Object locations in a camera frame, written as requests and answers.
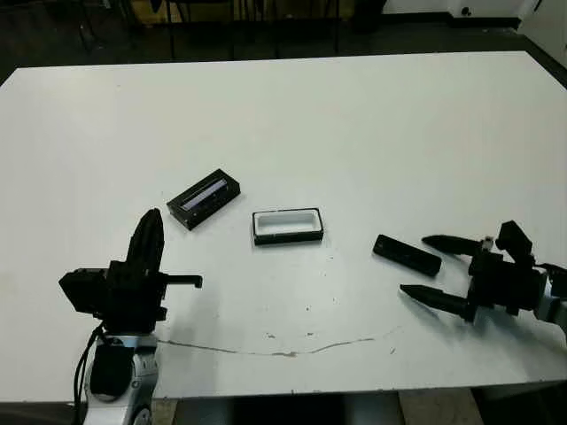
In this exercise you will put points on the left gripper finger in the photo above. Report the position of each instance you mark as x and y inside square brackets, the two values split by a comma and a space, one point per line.
[138, 248]
[156, 248]

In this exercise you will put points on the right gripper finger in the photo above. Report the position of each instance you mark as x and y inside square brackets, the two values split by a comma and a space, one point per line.
[452, 244]
[438, 299]

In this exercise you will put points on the black box lid glossy strip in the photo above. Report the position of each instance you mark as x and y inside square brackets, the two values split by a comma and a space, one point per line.
[204, 199]

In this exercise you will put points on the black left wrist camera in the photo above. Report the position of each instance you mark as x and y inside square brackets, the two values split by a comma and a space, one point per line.
[82, 290]

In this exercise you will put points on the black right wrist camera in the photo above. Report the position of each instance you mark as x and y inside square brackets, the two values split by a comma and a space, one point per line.
[514, 239]

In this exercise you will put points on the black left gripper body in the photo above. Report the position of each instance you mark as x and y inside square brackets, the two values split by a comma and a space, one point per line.
[133, 296]

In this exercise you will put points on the black box base white-lined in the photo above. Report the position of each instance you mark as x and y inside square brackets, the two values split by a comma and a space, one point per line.
[288, 221]

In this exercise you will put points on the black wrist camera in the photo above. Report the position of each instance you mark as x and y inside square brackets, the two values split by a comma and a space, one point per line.
[82, 290]
[514, 239]

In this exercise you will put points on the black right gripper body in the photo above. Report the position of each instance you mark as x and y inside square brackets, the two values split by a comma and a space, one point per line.
[500, 283]

